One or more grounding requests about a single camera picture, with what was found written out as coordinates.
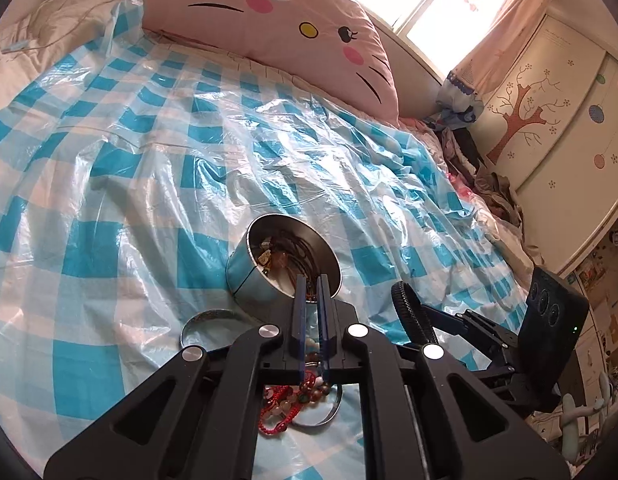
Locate round silver metal tin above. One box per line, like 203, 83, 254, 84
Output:
225, 214, 341, 322

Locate engraved silver cuff bangle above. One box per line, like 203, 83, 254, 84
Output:
291, 382, 344, 432

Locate pale green cactus toy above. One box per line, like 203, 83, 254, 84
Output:
559, 372, 612, 465

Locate cluttered white shelf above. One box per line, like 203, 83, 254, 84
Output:
565, 219, 618, 405

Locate pile of clothes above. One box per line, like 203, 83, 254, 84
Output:
425, 118, 543, 264

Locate blue white patterned fabric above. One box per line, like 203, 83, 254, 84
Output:
435, 72, 484, 130

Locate cream wardrobe with tree decal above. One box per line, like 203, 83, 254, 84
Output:
472, 16, 618, 274

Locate blue white checkered plastic sheet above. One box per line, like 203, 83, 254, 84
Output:
0, 0, 526, 471

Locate pink curtain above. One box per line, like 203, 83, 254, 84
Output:
447, 0, 552, 99

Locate pink cat face pillow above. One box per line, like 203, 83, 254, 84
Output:
143, 0, 399, 124

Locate cream duvet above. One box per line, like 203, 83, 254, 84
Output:
0, 0, 120, 110

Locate red knotted bead bracelet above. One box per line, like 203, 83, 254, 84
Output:
257, 383, 310, 437

